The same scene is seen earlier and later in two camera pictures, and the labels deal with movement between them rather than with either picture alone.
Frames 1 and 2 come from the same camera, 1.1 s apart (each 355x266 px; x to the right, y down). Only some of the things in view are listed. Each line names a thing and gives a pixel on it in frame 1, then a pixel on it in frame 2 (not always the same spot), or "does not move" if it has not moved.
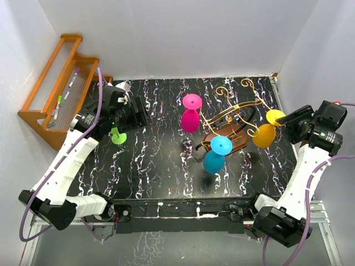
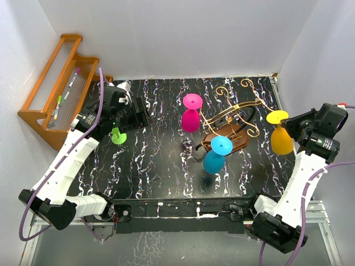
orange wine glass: [267, 131] to [282, 141]
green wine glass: [117, 138] does not move
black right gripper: [303, 112] does not move
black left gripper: [139, 119] does not move
